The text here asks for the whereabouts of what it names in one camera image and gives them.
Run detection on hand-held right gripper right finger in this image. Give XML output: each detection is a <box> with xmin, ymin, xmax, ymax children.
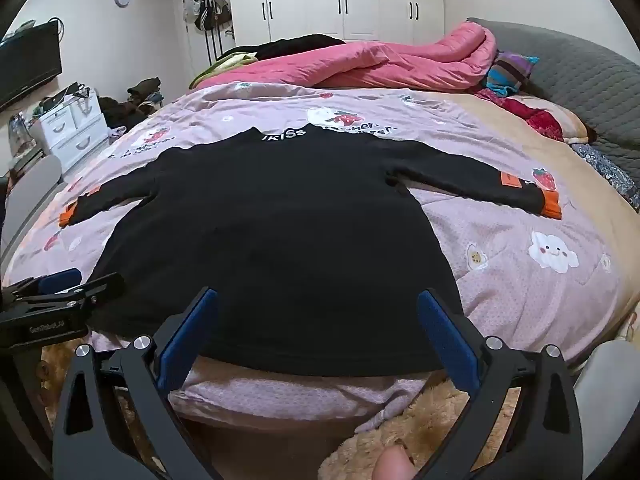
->
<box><xmin>416</xmin><ymin>287</ymin><xmax>585</xmax><ymax>480</ymax></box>

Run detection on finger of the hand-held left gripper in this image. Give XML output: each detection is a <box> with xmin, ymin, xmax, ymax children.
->
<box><xmin>20</xmin><ymin>272</ymin><xmax>126</xmax><ymax>313</ymax></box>
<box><xmin>0</xmin><ymin>267</ymin><xmax>83</xmax><ymax>306</ymax></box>

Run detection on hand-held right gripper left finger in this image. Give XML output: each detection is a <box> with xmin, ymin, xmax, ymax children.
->
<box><xmin>51</xmin><ymin>286</ymin><xmax>221</xmax><ymax>480</ymax></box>

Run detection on black sweater with orange cuffs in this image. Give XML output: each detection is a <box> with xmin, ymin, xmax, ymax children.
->
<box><xmin>59</xmin><ymin>127</ymin><xmax>563</xmax><ymax>378</ymax></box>

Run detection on dark clothes pile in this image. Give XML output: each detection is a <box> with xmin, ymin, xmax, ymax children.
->
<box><xmin>97</xmin><ymin>77</ymin><xmax>163</xmax><ymax>131</ymax></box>

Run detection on person's right hand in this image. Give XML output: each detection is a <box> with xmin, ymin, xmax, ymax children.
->
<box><xmin>374</xmin><ymin>444</ymin><xmax>418</xmax><ymax>480</ymax></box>

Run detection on tan fluffy rug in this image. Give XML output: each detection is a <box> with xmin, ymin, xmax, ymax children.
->
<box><xmin>40</xmin><ymin>337</ymin><xmax>523</xmax><ymax>480</ymax></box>

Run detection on pink printed bed sheet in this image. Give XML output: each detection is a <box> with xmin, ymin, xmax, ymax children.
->
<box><xmin>0</xmin><ymin>81</ymin><xmax>640</xmax><ymax>431</ymax></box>

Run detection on white drawer cabinet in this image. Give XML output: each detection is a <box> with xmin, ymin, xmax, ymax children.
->
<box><xmin>30</xmin><ymin>87</ymin><xmax>111</xmax><ymax>173</ymax></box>

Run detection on beige blanket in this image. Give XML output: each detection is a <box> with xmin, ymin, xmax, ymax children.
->
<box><xmin>450</xmin><ymin>92</ymin><xmax>640</xmax><ymax>281</ymax></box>

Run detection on black television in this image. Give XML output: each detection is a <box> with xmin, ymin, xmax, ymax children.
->
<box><xmin>0</xmin><ymin>19</ymin><xmax>63</xmax><ymax>111</ymax></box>

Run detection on blue patterned cloth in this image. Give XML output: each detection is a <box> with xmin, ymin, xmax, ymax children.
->
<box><xmin>570</xmin><ymin>142</ymin><xmax>640</xmax><ymax>211</ymax></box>

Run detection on red patterned cloth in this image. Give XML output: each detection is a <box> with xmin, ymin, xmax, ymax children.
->
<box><xmin>472</xmin><ymin>87</ymin><xmax>566</xmax><ymax>143</ymax></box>

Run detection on green blanket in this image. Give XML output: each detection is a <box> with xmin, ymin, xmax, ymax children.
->
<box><xmin>189</xmin><ymin>55</ymin><xmax>261</xmax><ymax>88</ymax></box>

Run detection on white door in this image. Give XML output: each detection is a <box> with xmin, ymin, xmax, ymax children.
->
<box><xmin>172</xmin><ymin>0</ymin><xmax>236</xmax><ymax>83</ymax></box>

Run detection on striped colourful pillow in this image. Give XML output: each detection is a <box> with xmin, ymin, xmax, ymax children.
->
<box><xmin>485</xmin><ymin>50</ymin><xmax>541</xmax><ymax>96</ymax></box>

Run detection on pink quilt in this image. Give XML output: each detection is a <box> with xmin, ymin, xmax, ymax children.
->
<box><xmin>187</xmin><ymin>22</ymin><xmax>498</xmax><ymax>93</ymax></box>

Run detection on hanging bags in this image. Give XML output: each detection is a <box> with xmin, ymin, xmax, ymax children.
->
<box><xmin>182</xmin><ymin>0</ymin><xmax>233</xmax><ymax>31</ymax></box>

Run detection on grey quilted headboard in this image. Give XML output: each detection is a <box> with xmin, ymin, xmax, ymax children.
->
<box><xmin>467</xmin><ymin>16</ymin><xmax>640</xmax><ymax>161</ymax></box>

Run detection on black clothing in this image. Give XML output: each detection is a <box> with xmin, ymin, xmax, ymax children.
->
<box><xmin>222</xmin><ymin>33</ymin><xmax>346</xmax><ymax>61</ymax></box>

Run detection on white wardrobe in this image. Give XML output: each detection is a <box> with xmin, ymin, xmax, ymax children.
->
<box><xmin>226</xmin><ymin>0</ymin><xmax>446</xmax><ymax>46</ymax></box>

